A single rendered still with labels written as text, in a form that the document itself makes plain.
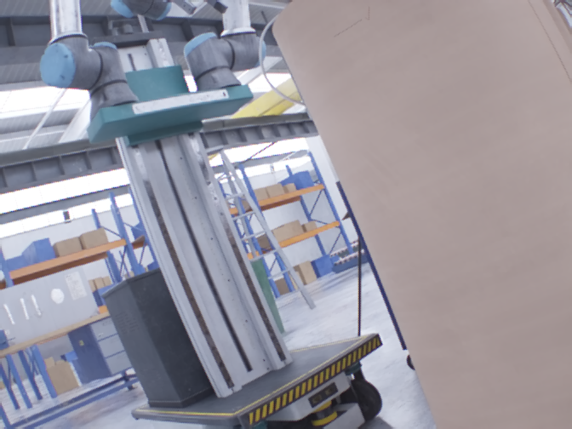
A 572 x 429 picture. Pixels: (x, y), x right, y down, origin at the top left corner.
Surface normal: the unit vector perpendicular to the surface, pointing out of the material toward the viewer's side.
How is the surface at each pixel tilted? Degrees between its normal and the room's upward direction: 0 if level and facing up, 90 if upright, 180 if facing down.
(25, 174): 90
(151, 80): 90
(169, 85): 90
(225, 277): 90
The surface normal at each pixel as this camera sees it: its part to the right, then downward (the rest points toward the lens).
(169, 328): 0.61, -0.30
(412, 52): -0.60, 0.20
